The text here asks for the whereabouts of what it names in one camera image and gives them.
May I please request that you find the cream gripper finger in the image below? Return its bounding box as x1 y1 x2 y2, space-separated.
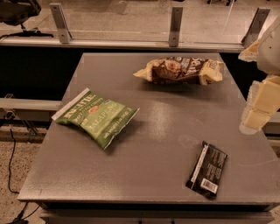
243 74 280 130
239 81 260 135

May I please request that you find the black rxbar chocolate wrapper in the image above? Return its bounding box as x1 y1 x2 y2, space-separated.
185 141 228 200

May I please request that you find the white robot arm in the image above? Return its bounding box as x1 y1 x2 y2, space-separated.
238 17 280 135

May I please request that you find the brown and yellow snack bag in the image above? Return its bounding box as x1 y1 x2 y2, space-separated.
133 57 224 86

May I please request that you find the green jalapeno chip bag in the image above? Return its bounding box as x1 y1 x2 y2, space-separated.
52 88 138 150

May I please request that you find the black office chair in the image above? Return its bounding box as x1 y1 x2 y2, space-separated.
0 0 53 38

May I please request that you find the right metal bracket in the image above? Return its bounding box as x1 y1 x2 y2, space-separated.
241 7 270 48

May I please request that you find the metal bracket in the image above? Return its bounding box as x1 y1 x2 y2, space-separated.
241 7 270 48
49 3 72 44
169 7 183 47

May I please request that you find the middle metal bracket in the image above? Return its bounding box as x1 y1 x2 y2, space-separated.
169 7 183 47

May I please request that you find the metal rail barrier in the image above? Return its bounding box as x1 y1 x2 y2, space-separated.
0 31 244 53

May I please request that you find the left metal bracket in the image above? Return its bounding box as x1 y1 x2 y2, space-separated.
49 3 72 44

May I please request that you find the black floor cable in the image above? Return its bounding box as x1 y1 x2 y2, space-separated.
6 128 40 224

